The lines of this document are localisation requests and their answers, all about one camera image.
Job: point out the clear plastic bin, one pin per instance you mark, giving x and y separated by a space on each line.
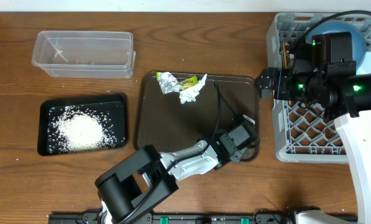
85 54

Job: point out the brown serving tray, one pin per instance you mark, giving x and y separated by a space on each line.
171 126

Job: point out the black waste tray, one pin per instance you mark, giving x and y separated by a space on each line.
45 106

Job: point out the dark blue plate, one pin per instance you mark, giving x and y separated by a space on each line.
334 26

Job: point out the green snack wrapper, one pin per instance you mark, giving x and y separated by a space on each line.
189 82

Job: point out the grey dishwasher rack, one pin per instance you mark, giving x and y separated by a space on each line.
301 136

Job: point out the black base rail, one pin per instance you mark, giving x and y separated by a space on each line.
262 216

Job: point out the crumpled foil wrapper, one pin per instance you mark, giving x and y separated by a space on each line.
168 83

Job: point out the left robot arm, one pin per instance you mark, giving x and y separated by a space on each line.
140 182

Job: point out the white rice pile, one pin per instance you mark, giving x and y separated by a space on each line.
81 128

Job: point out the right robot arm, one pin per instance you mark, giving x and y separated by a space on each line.
330 80

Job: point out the crumpled white tissue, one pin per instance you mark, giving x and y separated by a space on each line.
190 94

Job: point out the wooden chopstick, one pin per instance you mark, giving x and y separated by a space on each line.
284 55

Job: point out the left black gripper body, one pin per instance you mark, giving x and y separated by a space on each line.
238 156

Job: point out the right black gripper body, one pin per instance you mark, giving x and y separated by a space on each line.
286 87

